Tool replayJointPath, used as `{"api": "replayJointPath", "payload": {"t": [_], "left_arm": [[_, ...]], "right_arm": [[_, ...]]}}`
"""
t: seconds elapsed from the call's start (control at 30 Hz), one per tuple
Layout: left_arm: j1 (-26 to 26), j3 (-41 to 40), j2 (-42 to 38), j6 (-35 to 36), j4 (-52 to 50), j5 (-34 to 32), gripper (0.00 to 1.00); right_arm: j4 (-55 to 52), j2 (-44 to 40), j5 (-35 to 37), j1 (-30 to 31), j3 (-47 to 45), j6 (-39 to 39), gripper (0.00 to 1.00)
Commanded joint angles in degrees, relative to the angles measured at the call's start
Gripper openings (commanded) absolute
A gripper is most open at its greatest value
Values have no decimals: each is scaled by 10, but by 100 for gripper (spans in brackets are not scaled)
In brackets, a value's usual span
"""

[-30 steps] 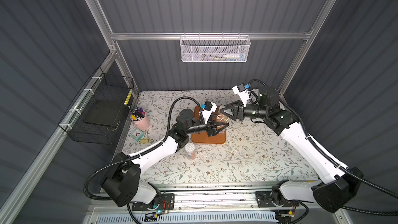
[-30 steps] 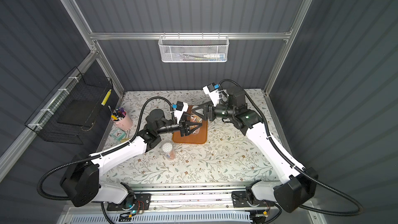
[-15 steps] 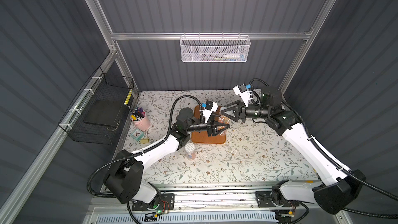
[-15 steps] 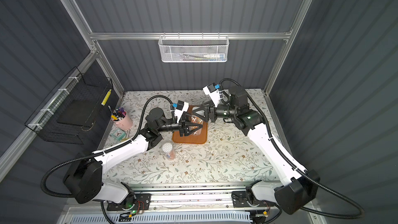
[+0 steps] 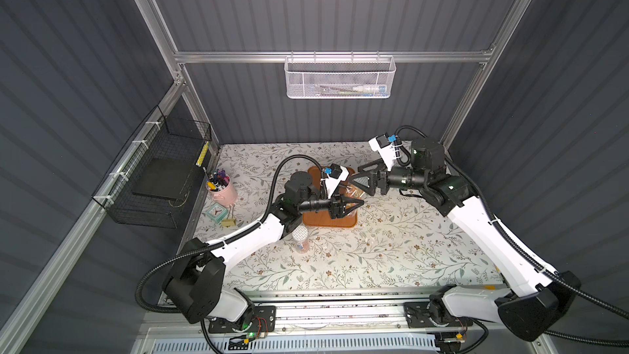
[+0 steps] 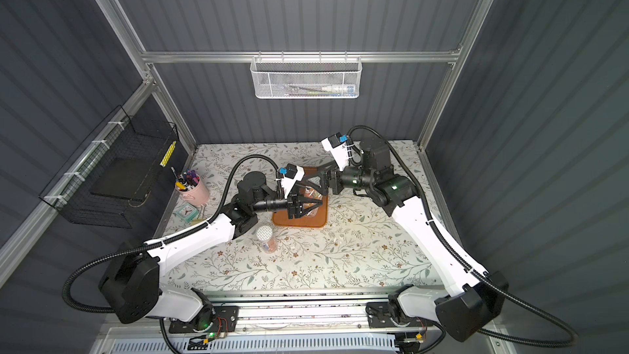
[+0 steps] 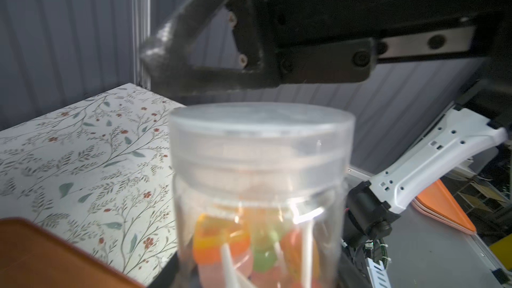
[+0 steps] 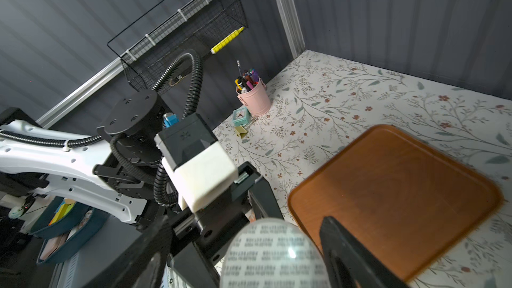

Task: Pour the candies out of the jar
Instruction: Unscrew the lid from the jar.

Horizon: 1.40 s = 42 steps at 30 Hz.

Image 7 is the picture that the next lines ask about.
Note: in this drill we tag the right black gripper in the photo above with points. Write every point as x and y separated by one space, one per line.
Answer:
342 41

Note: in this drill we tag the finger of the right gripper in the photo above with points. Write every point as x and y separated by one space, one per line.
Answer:
196 47

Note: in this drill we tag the clear candy jar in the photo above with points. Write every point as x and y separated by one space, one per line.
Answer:
281 242

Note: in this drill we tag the white jar lid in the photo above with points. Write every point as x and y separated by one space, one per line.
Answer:
260 151

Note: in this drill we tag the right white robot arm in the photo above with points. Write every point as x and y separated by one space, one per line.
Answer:
480 120

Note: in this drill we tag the brown wooden tray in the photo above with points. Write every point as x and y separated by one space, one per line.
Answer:
33 257

